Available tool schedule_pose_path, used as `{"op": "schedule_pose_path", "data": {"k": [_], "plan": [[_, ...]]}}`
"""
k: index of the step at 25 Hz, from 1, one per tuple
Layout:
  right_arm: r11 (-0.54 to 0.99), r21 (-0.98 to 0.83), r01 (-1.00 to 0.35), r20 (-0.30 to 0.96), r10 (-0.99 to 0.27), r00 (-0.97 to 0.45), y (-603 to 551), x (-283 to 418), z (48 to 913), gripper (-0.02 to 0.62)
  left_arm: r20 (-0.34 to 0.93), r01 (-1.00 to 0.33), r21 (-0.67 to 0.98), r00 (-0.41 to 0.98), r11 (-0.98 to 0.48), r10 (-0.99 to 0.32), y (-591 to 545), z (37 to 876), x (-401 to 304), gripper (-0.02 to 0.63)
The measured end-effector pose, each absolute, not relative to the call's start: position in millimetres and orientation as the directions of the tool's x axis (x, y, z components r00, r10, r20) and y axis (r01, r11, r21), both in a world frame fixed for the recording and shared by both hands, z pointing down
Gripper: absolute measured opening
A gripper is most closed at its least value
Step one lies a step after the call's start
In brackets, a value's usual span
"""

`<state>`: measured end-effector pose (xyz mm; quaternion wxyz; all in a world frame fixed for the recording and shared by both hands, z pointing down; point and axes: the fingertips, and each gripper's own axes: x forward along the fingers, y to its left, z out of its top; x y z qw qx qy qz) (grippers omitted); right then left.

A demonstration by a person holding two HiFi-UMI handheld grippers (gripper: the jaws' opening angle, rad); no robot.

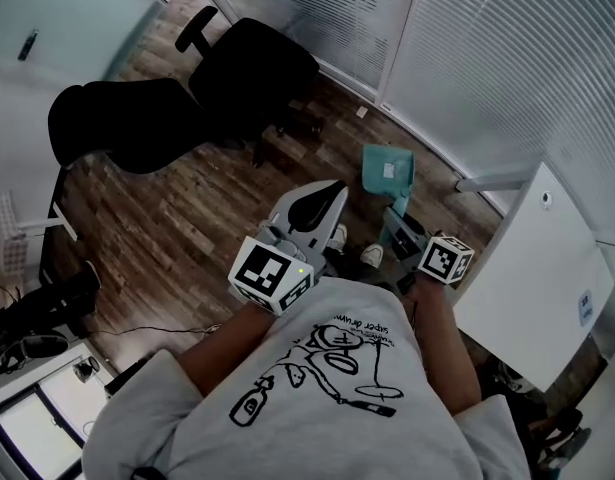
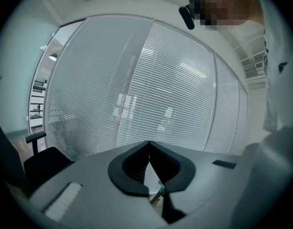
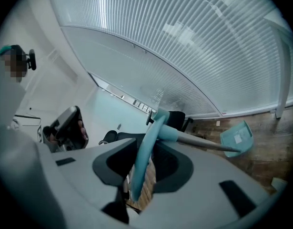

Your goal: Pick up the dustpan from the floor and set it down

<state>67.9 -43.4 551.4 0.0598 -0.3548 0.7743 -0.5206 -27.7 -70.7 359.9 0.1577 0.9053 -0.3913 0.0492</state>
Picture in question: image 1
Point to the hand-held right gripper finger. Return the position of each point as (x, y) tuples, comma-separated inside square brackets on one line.
[(399, 228)]

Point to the person's dark trousers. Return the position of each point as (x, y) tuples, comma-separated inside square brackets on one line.
[(352, 273)]

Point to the person's right forearm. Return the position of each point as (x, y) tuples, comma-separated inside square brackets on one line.
[(444, 348)]

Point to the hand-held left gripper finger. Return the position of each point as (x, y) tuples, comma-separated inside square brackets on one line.
[(329, 228), (289, 199)]

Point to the computer monitor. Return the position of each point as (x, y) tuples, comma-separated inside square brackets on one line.
[(32, 428)]

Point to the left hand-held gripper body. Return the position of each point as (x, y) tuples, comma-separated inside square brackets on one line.
[(259, 270)]

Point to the person's left forearm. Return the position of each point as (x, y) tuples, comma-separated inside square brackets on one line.
[(227, 348)]

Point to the person's grey printed shirt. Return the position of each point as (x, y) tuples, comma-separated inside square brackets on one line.
[(312, 438)]

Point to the white grid rack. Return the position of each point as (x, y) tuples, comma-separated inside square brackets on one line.
[(7, 228)]

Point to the person's left white shoe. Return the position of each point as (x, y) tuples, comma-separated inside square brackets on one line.
[(338, 238)]

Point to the small white floor tag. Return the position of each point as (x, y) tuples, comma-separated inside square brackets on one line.
[(362, 112)]

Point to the person's white shoe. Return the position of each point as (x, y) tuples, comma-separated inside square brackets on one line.
[(372, 255), (338, 238)]

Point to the person's right white shoe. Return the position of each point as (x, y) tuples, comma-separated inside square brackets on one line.
[(372, 255)]

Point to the white desk leg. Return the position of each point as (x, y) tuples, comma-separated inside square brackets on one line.
[(64, 223)]

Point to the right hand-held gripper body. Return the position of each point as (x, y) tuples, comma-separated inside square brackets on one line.
[(444, 260)]

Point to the black office chair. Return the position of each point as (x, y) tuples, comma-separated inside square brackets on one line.
[(137, 123), (312, 13)]

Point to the teal dustpan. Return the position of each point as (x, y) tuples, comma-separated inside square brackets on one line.
[(387, 170)]

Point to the frosted glass door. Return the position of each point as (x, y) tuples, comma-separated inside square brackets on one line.
[(62, 13)]

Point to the black glossy headset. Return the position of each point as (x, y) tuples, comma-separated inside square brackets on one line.
[(37, 345)]

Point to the white window blind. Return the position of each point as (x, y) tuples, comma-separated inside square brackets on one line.
[(517, 68)]

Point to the white desk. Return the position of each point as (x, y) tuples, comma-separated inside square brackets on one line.
[(537, 288), (57, 374)]

